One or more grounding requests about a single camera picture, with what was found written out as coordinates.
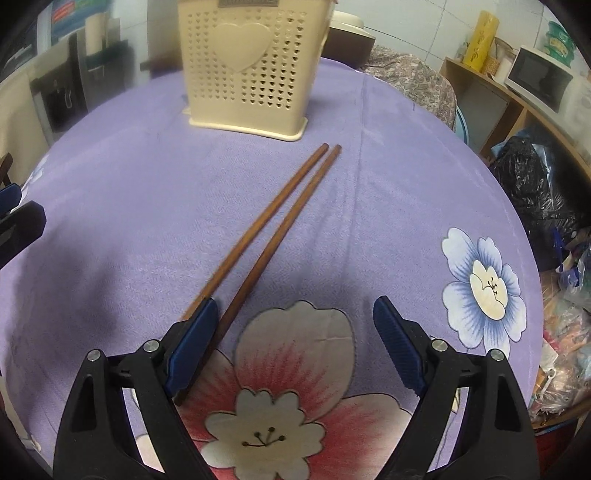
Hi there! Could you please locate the purple floral tablecloth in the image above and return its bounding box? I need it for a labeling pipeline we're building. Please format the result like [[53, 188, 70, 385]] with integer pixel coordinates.
[[0, 55, 545, 480]]

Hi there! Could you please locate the water dispenser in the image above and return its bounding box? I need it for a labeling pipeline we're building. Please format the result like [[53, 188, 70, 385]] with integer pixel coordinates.
[[30, 8, 133, 142]]

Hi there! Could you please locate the brown wooden chopstick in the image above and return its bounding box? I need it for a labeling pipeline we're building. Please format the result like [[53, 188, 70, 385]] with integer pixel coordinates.
[[181, 143, 329, 320], [172, 144, 344, 407]]

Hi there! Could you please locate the black plastic bag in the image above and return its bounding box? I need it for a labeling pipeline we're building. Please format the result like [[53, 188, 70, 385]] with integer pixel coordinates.
[[489, 135, 583, 272]]

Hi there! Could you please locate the cream perforated utensil holder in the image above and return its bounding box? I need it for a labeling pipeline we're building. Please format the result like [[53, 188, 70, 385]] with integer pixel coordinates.
[[177, 0, 335, 141]]

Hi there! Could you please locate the wooden shelf unit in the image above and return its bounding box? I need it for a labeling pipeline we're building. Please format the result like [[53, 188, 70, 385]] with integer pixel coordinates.
[[440, 57, 590, 181]]

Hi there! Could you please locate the white microwave oven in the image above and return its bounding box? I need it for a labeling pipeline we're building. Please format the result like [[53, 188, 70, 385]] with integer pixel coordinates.
[[504, 47, 590, 136]]

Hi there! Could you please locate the patterned fabric chair cover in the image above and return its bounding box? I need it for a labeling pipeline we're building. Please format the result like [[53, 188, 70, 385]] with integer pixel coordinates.
[[361, 45, 458, 129]]

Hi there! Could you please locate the yellow canister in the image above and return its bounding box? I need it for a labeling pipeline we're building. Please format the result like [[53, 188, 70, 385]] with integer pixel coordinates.
[[463, 10, 500, 72]]

